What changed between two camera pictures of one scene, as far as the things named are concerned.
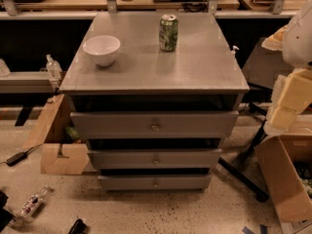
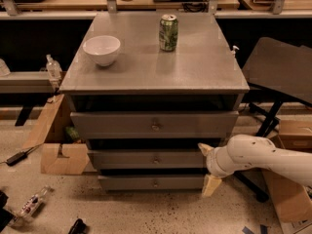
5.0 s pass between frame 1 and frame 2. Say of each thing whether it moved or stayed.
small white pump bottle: stayed
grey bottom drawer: stayed
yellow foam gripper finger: moved
